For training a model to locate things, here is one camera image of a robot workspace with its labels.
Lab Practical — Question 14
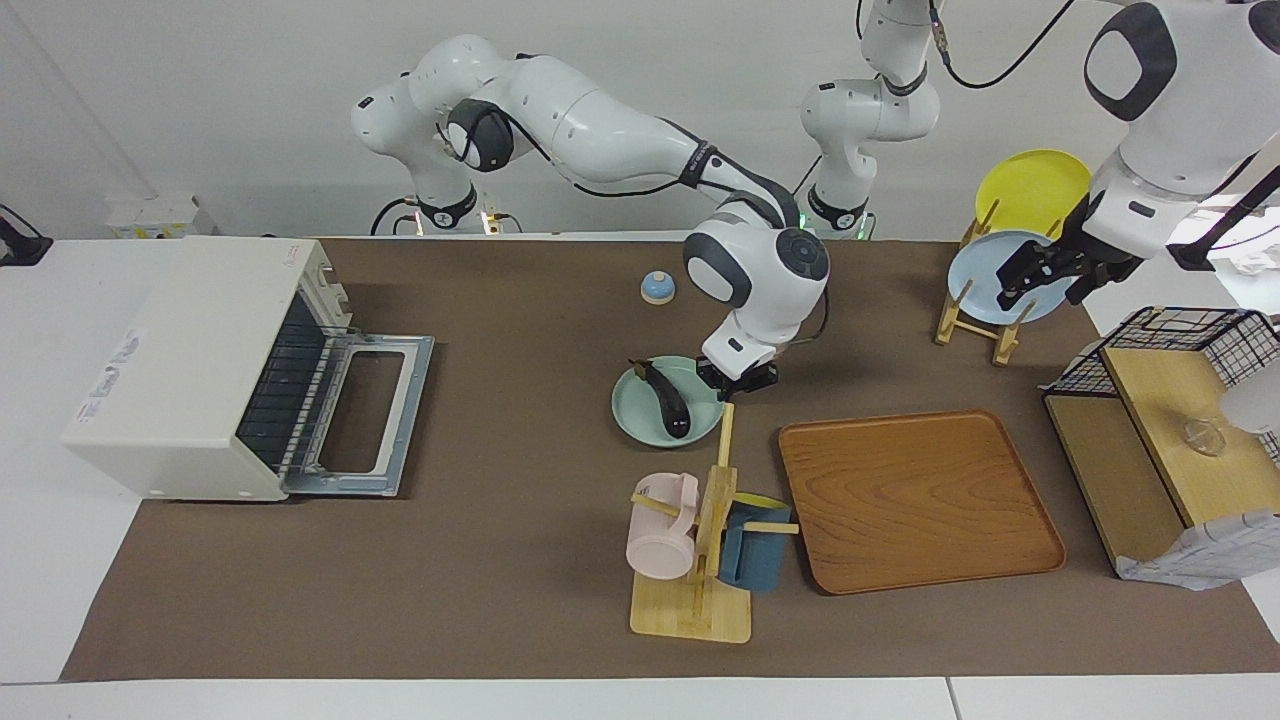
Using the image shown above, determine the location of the dark purple eggplant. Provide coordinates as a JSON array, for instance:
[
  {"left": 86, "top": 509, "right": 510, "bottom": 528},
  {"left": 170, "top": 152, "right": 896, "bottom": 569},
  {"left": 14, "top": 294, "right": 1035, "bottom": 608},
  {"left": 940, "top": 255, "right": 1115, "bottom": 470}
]
[{"left": 628, "top": 358, "right": 693, "bottom": 441}]

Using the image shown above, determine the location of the black wire basket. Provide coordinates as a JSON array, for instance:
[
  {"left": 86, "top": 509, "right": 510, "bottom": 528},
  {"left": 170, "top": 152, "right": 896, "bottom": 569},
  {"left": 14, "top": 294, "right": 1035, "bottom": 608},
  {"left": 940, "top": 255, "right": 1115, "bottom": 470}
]
[{"left": 1050, "top": 306, "right": 1280, "bottom": 399}]

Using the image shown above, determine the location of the yellow plate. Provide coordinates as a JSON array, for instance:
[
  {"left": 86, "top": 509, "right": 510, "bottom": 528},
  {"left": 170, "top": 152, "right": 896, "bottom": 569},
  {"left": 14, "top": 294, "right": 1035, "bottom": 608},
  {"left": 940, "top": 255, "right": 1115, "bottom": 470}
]
[{"left": 975, "top": 149, "right": 1095, "bottom": 237}]

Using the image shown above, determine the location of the white rounded blurry object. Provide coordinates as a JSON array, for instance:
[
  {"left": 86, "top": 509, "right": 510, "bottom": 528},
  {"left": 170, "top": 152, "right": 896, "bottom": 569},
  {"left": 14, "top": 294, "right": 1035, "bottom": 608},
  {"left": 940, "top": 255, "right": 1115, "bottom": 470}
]
[{"left": 1218, "top": 370, "right": 1280, "bottom": 466}]

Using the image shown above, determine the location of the pink mug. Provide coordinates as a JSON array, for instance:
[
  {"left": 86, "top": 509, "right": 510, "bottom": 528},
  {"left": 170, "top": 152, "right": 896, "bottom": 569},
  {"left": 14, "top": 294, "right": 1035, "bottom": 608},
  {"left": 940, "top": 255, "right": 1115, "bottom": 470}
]
[{"left": 626, "top": 473, "right": 701, "bottom": 580}]

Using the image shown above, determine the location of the wooden box with wire basket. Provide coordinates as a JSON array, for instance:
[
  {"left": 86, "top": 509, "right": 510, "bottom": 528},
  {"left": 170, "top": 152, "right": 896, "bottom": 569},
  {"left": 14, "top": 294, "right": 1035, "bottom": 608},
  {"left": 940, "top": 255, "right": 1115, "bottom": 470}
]
[{"left": 1043, "top": 345, "right": 1280, "bottom": 579}]

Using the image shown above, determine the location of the white power strip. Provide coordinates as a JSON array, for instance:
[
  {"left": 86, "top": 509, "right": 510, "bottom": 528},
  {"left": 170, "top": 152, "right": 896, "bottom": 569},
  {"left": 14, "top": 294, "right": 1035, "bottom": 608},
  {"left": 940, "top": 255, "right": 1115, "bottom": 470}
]
[{"left": 107, "top": 195, "right": 216, "bottom": 239}]

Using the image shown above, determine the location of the wooden mug stand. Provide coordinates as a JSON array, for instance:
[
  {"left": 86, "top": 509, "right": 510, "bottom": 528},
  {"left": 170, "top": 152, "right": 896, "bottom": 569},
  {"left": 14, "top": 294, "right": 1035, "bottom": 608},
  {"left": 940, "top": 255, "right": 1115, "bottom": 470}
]
[{"left": 630, "top": 403, "right": 801, "bottom": 644}]

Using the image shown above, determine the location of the black base cable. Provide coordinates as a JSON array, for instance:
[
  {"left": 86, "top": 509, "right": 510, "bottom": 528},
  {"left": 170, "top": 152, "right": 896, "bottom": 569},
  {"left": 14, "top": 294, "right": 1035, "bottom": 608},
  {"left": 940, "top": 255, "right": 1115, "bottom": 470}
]
[
  {"left": 370, "top": 195, "right": 421, "bottom": 237},
  {"left": 790, "top": 155, "right": 823, "bottom": 216}
]

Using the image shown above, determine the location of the clear glass cup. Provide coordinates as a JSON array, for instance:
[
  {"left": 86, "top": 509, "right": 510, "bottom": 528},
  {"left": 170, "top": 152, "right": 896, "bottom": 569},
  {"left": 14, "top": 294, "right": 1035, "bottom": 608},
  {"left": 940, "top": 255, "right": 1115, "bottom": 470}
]
[{"left": 1180, "top": 415, "right": 1229, "bottom": 458}]

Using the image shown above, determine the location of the white crumpled paper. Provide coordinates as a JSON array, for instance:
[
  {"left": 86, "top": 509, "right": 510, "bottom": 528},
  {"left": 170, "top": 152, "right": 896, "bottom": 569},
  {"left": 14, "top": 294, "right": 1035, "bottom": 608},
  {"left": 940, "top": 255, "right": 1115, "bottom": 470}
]
[{"left": 1208, "top": 240, "right": 1280, "bottom": 289}]

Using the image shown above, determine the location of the brown table mat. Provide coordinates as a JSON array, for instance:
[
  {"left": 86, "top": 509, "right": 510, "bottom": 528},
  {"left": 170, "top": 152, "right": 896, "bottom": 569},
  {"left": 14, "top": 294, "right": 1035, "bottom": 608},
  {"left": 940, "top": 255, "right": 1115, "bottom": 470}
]
[{"left": 60, "top": 238, "right": 1280, "bottom": 683}]

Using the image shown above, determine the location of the white toaster oven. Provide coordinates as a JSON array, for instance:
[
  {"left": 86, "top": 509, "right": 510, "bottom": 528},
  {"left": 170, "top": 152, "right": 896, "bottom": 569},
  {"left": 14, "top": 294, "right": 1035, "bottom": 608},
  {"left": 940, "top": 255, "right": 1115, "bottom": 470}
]
[{"left": 62, "top": 236, "right": 353, "bottom": 503}]

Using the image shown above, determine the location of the glass oven door with handle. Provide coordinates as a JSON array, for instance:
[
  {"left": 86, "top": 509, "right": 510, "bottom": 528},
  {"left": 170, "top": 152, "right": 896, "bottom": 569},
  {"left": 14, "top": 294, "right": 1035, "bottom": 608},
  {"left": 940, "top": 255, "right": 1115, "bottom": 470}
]
[{"left": 283, "top": 333, "right": 436, "bottom": 498}]

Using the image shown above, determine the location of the light blue plate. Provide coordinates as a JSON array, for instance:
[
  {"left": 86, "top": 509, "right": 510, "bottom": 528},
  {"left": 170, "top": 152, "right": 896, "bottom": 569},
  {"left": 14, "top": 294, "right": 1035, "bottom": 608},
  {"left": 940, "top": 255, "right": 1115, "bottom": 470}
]
[{"left": 947, "top": 230, "right": 1077, "bottom": 326}]

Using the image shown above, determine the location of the mint green plate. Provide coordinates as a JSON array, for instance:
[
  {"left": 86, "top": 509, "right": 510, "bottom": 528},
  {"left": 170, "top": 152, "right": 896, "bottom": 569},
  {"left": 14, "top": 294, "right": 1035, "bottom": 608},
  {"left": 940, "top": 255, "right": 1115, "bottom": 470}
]
[{"left": 611, "top": 356, "right": 727, "bottom": 449}]

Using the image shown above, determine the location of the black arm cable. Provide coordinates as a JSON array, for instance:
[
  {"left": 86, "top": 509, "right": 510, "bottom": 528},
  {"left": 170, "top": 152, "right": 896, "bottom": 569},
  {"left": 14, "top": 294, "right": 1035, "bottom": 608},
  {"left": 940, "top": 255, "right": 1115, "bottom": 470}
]
[{"left": 928, "top": 0, "right": 1079, "bottom": 91}]

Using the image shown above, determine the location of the wooden plate rack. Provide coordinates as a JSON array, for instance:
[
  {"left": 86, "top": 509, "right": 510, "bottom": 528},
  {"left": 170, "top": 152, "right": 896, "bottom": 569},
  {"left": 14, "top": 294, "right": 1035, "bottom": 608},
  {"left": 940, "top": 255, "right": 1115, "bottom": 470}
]
[{"left": 935, "top": 200, "right": 1041, "bottom": 367}]

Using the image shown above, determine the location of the blue mug with yellow inside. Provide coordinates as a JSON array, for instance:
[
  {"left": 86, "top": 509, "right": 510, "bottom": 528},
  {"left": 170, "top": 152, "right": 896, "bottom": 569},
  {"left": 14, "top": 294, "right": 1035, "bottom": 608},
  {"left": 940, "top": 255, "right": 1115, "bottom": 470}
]
[{"left": 718, "top": 493, "right": 793, "bottom": 592}]

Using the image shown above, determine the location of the brown wooden tray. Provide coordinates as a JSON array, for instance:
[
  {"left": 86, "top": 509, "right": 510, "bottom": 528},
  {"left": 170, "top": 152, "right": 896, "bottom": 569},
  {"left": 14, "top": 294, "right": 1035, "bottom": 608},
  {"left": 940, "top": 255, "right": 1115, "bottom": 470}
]
[{"left": 778, "top": 409, "right": 1067, "bottom": 597}]

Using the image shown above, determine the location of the white checked cloth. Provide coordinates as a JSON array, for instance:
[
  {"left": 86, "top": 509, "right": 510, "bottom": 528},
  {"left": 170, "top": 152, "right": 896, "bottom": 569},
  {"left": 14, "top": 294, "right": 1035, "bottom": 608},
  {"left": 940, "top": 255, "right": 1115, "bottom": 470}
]
[{"left": 1115, "top": 508, "right": 1280, "bottom": 591}]

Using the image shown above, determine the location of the black clamp mount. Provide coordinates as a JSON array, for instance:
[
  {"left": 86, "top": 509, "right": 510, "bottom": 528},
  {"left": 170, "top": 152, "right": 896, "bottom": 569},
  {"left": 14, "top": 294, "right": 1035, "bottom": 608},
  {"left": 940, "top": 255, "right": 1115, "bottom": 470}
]
[{"left": 0, "top": 205, "right": 53, "bottom": 267}]

